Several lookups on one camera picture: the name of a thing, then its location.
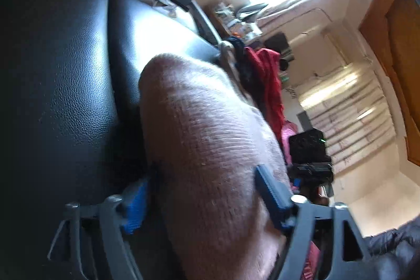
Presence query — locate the pink ruffled bedding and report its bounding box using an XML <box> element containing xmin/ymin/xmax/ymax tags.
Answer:
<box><xmin>280</xmin><ymin>120</ymin><xmax>320</xmax><ymax>280</ymax></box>

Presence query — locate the pink knit sweater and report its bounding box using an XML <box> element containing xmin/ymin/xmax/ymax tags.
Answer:
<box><xmin>138</xmin><ymin>53</ymin><xmax>296</xmax><ymax>280</ymax></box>

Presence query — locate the black monitor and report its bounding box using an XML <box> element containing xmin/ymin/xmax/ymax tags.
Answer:
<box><xmin>264</xmin><ymin>32</ymin><xmax>291</xmax><ymax>59</ymax></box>

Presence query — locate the red knit sweater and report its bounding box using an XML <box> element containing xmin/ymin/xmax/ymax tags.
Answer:
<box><xmin>244</xmin><ymin>47</ymin><xmax>286</xmax><ymax>143</ymax></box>

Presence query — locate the wooden desk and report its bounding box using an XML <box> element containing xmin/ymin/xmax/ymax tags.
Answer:
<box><xmin>210</xmin><ymin>1</ymin><xmax>263</xmax><ymax>44</ymax></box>

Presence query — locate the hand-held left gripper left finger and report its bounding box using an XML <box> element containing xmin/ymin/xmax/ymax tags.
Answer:
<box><xmin>48</xmin><ymin>177</ymin><xmax>151</xmax><ymax>280</ymax></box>

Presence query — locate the long pink striped curtain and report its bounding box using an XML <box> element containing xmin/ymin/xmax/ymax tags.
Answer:
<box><xmin>298</xmin><ymin>62</ymin><xmax>407</xmax><ymax>176</ymax></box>

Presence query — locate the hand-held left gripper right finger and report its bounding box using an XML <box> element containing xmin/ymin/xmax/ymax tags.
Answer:
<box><xmin>255</xmin><ymin>165</ymin><xmax>373</xmax><ymax>280</ymax></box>

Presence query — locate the wooden wardrobe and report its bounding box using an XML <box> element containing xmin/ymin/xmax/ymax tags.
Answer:
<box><xmin>359</xmin><ymin>0</ymin><xmax>420</xmax><ymax>166</ymax></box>

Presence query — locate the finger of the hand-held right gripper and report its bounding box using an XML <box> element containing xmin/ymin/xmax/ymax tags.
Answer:
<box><xmin>290</xmin><ymin>177</ymin><xmax>305</xmax><ymax>194</ymax></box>

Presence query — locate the beige garment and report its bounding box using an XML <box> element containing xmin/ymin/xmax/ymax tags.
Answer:
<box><xmin>218</xmin><ymin>40</ymin><xmax>250</xmax><ymax>97</ymax></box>

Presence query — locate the dark knit garment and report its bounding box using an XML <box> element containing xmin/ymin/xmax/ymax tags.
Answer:
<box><xmin>226</xmin><ymin>35</ymin><xmax>260</xmax><ymax>93</ymax></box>

